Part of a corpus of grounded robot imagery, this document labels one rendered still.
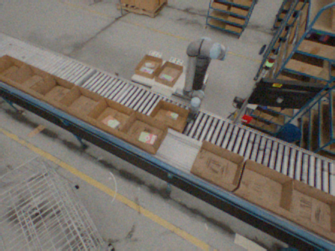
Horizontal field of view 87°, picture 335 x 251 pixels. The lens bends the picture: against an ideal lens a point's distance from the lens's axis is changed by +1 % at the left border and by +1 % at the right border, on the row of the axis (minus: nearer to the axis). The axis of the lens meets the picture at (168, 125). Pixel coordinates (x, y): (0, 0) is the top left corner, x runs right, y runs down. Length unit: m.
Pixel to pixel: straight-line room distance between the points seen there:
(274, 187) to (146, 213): 1.51
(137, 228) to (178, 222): 0.51
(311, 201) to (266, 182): 0.38
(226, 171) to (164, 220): 1.10
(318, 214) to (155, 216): 1.65
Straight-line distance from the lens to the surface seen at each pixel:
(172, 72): 2.75
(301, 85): 1.78
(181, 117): 2.17
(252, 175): 1.89
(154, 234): 2.50
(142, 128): 1.93
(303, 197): 2.06
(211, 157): 1.82
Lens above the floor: 2.50
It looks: 56 degrees down
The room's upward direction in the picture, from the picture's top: 3 degrees clockwise
